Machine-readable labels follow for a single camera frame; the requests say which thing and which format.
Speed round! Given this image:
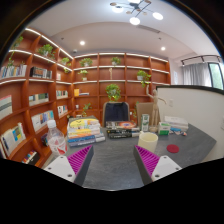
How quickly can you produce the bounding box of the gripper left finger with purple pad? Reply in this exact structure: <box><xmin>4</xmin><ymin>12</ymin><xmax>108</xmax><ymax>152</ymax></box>
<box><xmin>45</xmin><ymin>145</ymin><xmax>94</xmax><ymax>186</ymax></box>

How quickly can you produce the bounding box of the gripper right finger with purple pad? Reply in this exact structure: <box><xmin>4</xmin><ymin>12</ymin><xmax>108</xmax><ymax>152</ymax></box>
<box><xmin>133</xmin><ymin>145</ymin><xmax>181</xmax><ymax>185</ymax></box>

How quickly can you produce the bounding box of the clear plastic water bottle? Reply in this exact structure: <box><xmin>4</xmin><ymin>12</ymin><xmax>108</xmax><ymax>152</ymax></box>
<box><xmin>47</xmin><ymin>120</ymin><xmax>67</xmax><ymax>156</ymax></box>

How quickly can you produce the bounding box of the cream white cup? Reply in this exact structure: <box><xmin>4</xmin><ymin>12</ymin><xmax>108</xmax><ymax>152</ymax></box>
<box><xmin>138</xmin><ymin>131</ymin><xmax>158</xmax><ymax>152</ymax></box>

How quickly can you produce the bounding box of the red round coaster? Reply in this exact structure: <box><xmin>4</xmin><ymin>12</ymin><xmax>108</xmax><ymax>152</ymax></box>
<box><xmin>167</xmin><ymin>144</ymin><xmax>179</xmax><ymax>153</ymax></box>

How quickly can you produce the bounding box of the stack of colourful books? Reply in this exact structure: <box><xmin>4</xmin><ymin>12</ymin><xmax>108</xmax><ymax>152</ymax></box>
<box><xmin>67</xmin><ymin>116</ymin><xmax>105</xmax><ymax>147</ymax></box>

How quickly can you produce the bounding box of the stack of dark books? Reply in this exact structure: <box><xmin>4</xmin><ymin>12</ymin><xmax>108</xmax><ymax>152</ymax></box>
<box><xmin>106</xmin><ymin>121</ymin><xmax>140</xmax><ymax>139</ymax></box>

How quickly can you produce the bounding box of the green white carton box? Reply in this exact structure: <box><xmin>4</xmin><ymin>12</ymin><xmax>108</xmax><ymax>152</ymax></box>
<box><xmin>141</xmin><ymin>114</ymin><xmax>150</xmax><ymax>132</ymax></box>

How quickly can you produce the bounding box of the brown cardboard box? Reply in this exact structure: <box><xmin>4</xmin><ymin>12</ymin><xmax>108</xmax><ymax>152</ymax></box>
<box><xmin>136</xmin><ymin>102</ymin><xmax>153</xmax><ymax>125</ymax></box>

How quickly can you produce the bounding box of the dark office chair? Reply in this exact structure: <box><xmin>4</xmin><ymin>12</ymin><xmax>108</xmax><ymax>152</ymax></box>
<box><xmin>102</xmin><ymin>102</ymin><xmax>130</xmax><ymax>126</ymax></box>

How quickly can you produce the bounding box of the wooden artist mannequin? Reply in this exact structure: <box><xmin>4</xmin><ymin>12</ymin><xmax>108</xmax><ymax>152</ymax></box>
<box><xmin>146</xmin><ymin>85</ymin><xmax>166</xmax><ymax>133</ymax></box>

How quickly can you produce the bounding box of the potted green plant centre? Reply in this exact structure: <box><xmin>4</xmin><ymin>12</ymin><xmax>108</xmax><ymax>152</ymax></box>
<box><xmin>105</xmin><ymin>84</ymin><xmax>121</xmax><ymax>102</ymax></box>

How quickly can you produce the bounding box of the white window curtain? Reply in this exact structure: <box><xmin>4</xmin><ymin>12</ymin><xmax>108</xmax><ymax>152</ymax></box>
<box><xmin>182</xmin><ymin>63</ymin><xmax>212</xmax><ymax>87</ymax></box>

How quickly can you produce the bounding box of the ceiling chandelier lamp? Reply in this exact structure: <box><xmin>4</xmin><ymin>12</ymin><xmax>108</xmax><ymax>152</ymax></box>
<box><xmin>110</xmin><ymin>0</ymin><xmax>163</xmax><ymax>26</ymax></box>

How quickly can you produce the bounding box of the wooden wall bookshelf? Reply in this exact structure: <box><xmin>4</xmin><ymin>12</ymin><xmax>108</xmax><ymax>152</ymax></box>
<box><xmin>0</xmin><ymin>28</ymin><xmax>171</xmax><ymax>167</ymax></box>

